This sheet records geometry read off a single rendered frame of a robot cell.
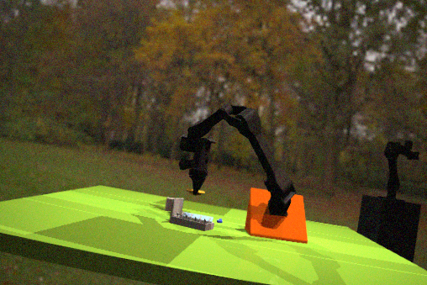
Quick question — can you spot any light blue square mat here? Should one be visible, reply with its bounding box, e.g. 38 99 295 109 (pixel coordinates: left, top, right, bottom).
183 212 214 222

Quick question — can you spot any yellow round plate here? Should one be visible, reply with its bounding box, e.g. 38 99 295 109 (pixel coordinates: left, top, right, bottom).
186 189 205 196

